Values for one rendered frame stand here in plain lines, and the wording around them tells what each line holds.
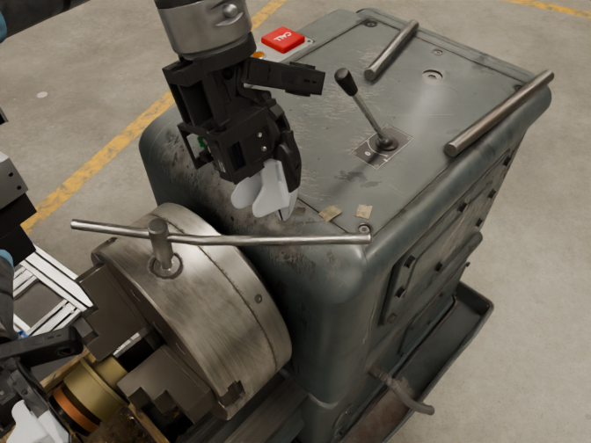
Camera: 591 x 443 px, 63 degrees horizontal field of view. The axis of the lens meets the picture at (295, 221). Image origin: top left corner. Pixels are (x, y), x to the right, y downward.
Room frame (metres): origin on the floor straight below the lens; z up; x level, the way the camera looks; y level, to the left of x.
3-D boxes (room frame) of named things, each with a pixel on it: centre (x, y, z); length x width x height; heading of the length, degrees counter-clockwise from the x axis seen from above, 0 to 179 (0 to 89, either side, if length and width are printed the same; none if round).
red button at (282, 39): (0.84, 0.02, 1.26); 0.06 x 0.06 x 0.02; 47
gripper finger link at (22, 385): (0.23, 0.35, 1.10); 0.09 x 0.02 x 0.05; 47
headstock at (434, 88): (0.66, -0.09, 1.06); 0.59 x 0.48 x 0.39; 137
